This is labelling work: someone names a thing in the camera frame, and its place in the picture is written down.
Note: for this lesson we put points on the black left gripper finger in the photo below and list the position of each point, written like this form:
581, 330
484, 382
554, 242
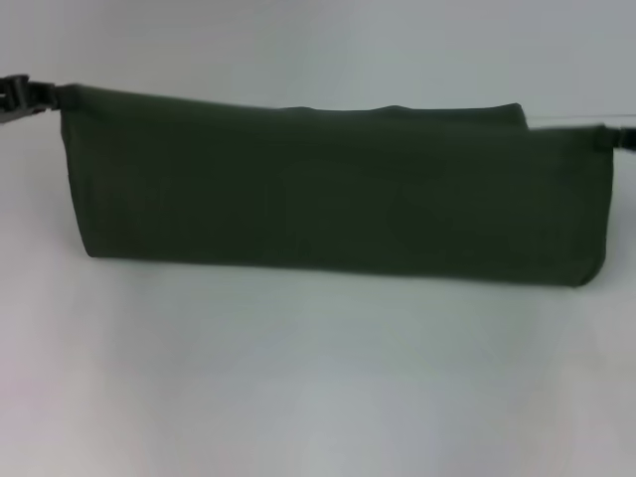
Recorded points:
30, 92
17, 116

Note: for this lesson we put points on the dark green shirt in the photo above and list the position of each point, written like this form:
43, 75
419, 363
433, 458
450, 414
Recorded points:
323, 199

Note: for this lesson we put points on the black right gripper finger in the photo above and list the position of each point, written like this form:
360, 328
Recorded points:
623, 139

